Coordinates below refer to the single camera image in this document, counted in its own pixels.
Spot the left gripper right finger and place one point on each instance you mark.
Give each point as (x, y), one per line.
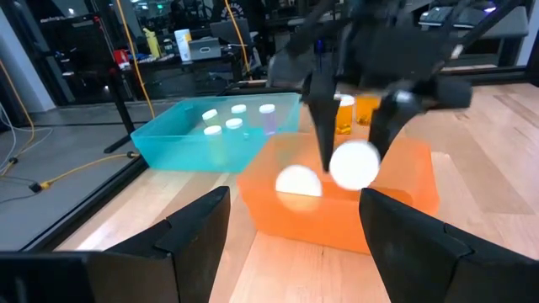
(421, 269)

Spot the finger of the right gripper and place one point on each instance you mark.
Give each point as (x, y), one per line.
(389, 118)
(324, 122)

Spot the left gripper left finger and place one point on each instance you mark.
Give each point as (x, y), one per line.
(126, 273)

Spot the white-capped bottles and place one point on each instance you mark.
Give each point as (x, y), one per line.
(267, 115)

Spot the small white-capped pill bottle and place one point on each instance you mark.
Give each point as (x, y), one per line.
(238, 108)
(233, 123)

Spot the small yellow-green pill bottle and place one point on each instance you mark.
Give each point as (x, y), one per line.
(212, 130)

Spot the small teal pill bottle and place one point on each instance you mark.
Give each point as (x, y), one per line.
(209, 114)

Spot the orange plastic bin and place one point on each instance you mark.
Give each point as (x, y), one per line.
(303, 227)

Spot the teal plastic bin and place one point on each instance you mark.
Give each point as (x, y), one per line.
(185, 151)

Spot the grey storage box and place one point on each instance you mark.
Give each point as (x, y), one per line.
(205, 49)

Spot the black stand leg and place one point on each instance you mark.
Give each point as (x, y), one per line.
(122, 113)

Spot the white cylindrical container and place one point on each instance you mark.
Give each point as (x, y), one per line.
(183, 44)

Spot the yellow-green drink bottle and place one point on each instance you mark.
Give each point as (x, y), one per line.
(153, 44)

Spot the red container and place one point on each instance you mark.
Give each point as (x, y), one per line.
(122, 58)

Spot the black aluminium frame rail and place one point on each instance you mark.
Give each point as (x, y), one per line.
(84, 206)

